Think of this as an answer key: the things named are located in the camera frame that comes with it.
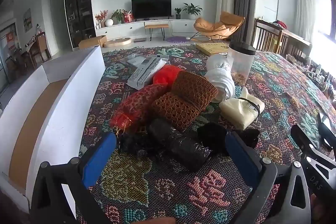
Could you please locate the purple floor mat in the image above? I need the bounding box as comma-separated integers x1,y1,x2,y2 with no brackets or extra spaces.
166,35,189,43

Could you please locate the flat yellow box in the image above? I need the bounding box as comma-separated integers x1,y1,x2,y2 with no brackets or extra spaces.
196,42,230,56

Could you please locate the black mesh cloth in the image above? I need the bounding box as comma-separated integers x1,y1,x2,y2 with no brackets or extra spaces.
117,132,158,159

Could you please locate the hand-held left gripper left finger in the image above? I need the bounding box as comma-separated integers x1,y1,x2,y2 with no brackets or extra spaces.
31,132,117,224

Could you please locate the clear plastic container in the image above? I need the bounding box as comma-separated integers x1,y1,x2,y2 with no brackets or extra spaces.
227,41,256,85

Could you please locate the black plastic roll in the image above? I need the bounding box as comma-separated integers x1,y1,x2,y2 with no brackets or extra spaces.
147,118,213,172

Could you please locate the white curtain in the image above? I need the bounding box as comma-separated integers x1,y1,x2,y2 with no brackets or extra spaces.
295,0,322,43

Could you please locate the bright red mesh cloth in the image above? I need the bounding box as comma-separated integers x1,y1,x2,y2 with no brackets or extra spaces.
153,65,184,85

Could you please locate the red door poster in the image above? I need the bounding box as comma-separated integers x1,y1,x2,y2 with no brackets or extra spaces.
6,31,15,50

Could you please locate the clear plastic bag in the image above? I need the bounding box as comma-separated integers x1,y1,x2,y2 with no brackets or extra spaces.
125,54,170,68

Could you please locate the leafy potted plant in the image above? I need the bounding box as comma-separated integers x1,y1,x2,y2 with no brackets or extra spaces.
111,9,126,24

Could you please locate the white cloth bundle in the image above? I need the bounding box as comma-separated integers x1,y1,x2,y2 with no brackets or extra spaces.
205,54,236,103

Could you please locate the black television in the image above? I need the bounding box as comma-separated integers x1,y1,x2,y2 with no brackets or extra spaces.
131,0,172,21

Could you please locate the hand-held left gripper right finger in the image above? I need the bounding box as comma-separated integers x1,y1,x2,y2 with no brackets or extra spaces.
224,131,311,224

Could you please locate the wooden chair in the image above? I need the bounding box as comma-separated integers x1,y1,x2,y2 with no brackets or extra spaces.
28,32,51,62

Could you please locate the colourful woven blanket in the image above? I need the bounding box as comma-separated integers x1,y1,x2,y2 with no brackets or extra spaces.
76,44,336,224

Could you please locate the white wipes packet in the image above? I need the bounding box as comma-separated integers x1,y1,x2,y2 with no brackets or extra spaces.
127,57,168,90

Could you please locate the dark display cabinet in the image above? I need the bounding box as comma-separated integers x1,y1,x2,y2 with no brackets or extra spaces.
64,0,96,48

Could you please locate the large green potted plant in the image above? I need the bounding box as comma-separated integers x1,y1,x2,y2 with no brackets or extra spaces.
183,3,203,20

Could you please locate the wooden bench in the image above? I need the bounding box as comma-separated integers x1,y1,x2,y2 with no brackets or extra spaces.
144,23,170,41

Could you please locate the framed wall picture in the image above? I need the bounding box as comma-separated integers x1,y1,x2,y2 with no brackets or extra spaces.
23,8,32,31

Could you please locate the orange lounge chair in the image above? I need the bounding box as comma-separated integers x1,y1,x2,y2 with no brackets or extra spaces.
194,11,246,42

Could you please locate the wooden crib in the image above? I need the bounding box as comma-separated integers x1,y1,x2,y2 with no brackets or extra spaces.
255,18,313,59

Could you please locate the beige round pet bed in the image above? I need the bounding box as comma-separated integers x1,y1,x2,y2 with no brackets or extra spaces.
103,37,133,48

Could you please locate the cream pouch with black band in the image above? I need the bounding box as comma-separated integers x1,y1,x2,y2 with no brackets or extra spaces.
219,86,265,130

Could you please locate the brown cardboard box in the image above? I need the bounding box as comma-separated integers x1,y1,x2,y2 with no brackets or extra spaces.
79,35,107,49

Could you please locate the red flower arrangement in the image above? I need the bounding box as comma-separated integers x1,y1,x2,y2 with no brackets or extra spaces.
95,10,109,28

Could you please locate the window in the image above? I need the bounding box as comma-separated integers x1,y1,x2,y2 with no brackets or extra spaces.
319,0,336,38

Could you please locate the white cardboard box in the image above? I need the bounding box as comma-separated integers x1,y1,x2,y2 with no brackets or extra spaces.
0,46,106,214

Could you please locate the red knitted pouch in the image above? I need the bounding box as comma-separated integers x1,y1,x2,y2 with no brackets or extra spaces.
110,84,168,132

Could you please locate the brown knitted cloth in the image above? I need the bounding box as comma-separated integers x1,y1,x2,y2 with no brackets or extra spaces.
151,70,219,131

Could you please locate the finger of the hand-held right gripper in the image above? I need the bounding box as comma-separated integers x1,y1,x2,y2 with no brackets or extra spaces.
290,124,322,159
317,112,336,152

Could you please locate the white television cabinet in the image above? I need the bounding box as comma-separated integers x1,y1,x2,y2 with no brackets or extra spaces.
95,19,200,42

